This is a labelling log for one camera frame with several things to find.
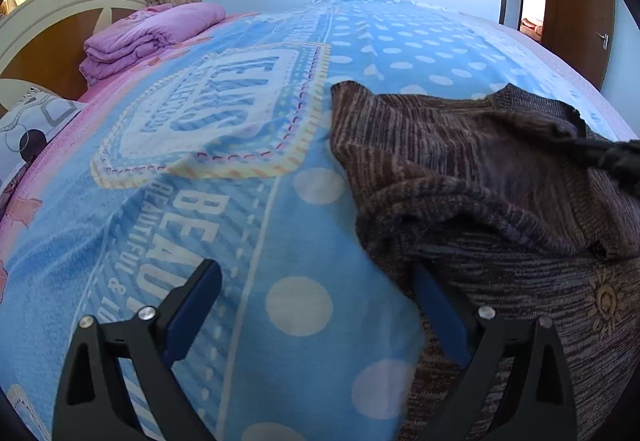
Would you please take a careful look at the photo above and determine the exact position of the brown wooden door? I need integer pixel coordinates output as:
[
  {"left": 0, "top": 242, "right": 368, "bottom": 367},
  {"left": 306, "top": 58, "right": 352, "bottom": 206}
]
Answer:
[{"left": 541, "top": 0, "right": 617, "bottom": 90}]

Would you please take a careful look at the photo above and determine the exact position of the brown striped knit sweater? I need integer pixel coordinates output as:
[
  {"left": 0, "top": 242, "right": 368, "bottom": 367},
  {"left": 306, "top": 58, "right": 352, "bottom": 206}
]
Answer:
[{"left": 329, "top": 80, "right": 640, "bottom": 441}]

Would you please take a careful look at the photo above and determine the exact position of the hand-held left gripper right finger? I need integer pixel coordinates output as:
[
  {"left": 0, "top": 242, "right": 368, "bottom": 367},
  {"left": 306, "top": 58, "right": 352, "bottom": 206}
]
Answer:
[{"left": 412, "top": 261, "right": 591, "bottom": 441}]

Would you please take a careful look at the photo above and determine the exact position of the folded purple quilt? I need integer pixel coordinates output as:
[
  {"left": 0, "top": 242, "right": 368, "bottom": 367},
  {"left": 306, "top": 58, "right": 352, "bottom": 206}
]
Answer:
[{"left": 79, "top": 2, "right": 227, "bottom": 86}]

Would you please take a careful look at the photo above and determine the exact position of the white patterned pillow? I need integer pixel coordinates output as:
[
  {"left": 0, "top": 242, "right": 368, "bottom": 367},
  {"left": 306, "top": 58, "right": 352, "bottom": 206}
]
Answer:
[{"left": 0, "top": 88, "right": 89, "bottom": 202}]

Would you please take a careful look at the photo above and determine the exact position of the cream and wood headboard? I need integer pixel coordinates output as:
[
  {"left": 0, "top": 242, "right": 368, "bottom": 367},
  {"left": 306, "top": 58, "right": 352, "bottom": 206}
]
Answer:
[{"left": 0, "top": 0, "right": 151, "bottom": 122}]

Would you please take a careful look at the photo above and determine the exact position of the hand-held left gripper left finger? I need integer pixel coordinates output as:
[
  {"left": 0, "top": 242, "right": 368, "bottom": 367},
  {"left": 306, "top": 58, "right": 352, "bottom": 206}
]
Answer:
[{"left": 51, "top": 259, "right": 223, "bottom": 441}]

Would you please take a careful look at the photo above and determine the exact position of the blue polka dot printed blanket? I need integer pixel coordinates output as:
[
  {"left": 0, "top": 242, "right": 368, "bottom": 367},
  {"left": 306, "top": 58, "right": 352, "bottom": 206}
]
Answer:
[{"left": 0, "top": 0, "right": 640, "bottom": 441}]

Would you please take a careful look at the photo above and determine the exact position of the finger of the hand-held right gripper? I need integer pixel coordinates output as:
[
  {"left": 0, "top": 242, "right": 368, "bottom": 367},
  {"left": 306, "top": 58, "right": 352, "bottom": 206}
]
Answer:
[{"left": 570, "top": 135, "right": 640, "bottom": 196}]

